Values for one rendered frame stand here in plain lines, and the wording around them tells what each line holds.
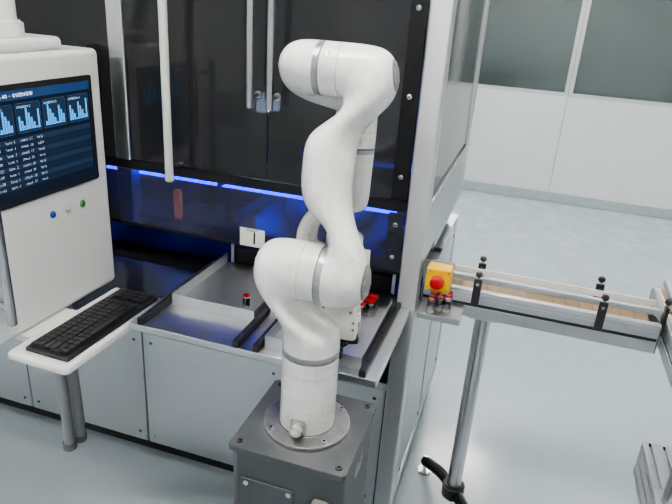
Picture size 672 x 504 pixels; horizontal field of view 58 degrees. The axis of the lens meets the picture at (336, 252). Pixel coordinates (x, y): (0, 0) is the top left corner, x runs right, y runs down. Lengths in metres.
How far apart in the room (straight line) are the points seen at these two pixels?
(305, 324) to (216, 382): 1.07
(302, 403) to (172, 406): 1.19
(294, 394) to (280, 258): 0.29
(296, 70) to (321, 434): 0.74
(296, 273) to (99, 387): 1.55
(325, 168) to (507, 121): 5.24
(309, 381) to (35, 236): 0.95
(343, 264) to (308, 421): 0.37
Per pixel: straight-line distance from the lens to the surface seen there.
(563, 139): 6.34
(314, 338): 1.22
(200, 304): 1.79
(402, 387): 2.00
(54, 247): 1.95
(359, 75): 1.13
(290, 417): 1.34
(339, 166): 1.14
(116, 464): 2.67
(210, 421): 2.38
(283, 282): 1.18
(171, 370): 2.34
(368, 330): 1.72
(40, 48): 1.87
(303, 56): 1.16
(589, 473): 2.86
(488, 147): 6.37
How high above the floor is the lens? 1.73
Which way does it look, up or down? 22 degrees down
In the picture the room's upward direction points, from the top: 4 degrees clockwise
